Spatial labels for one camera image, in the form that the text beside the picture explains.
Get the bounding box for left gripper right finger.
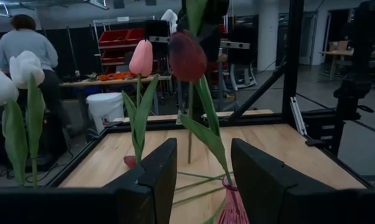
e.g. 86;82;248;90
231;138;298;224

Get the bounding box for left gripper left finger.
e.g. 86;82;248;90
103;138;178;224

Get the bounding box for pink artificial tulip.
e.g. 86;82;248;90
123;154;138;169
121;39;160;164

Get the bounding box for purple ribbed glass vase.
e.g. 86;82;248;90
217;175;250;224

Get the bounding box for dark maroon artificial tulip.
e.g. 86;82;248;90
174;173;232;192
168;30;235;187
186;0;209;165

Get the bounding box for white draped object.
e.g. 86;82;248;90
161;8;179;34

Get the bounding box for red storage bin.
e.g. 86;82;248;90
100;49;129;65
126;27;146;44
98;29;131;47

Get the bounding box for white bucket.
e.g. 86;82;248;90
86;92;125;133

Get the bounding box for orange objects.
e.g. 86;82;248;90
98;72;135;81

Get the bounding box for wooden workbench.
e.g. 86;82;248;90
59;74;171;88

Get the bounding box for wooden desk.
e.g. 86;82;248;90
320;40;375;78

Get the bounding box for black equipment stand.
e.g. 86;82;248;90
305;0;375;156

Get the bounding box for person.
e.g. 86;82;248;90
0;14;73;156

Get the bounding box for silver angle bracket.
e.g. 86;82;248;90
289;96;309;137

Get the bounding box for black aluminium table frame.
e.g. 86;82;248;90
45;0;375;190

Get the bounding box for metal wire shelf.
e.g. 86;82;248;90
93;16;157;73

